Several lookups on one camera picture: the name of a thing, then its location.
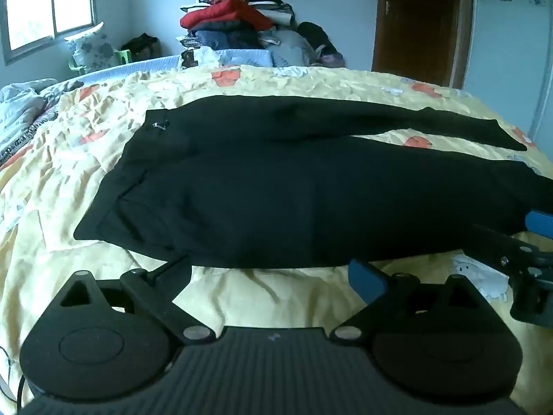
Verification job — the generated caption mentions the black pants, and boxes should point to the black pants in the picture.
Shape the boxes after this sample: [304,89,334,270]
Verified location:
[73,94,553,269]

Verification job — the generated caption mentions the green plastic chair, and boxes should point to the green plastic chair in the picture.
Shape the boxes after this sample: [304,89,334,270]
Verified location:
[68,48,132,74]

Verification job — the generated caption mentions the white crumpled quilt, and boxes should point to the white crumpled quilt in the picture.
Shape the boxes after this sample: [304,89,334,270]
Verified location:
[0,79,83,169]

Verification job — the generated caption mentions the window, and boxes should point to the window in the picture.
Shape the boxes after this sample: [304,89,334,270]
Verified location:
[0,0,96,66]

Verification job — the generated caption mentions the dark bag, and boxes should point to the dark bag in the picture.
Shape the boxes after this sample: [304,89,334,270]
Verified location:
[120,33,160,60]

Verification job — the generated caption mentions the black cable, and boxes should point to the black cable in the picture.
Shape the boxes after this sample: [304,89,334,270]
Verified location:
[0,346,27,413]

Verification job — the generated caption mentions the yellow floral bed sheet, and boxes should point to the yellow floral bed sheet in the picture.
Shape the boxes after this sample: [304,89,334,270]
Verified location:
[0,64,553,405]

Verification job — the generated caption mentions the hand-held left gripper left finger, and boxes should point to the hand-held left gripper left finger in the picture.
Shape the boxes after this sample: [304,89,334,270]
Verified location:
[58,256,219,347]

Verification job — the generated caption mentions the brown wooden door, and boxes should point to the brown wooden door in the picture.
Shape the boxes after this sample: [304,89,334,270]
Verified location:
[372,0,475,89]

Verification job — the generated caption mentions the floral pillow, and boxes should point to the floral pillow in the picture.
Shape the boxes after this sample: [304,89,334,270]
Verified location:
[65,21,115,74]

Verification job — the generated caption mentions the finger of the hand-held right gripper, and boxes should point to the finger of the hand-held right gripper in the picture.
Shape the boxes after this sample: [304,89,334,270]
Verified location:
[524,209,553,240]
[472,223,553,271]

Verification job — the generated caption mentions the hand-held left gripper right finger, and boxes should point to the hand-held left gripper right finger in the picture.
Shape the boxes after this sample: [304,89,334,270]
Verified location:
[329,259,481,347]

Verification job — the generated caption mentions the pile of clothes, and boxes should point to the pile of clothes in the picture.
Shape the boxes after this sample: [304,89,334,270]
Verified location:
[179,0,348,70]

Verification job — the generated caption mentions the light blue striped sheet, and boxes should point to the light blue striped sheet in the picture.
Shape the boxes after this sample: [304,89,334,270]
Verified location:
[65,48,277,79]

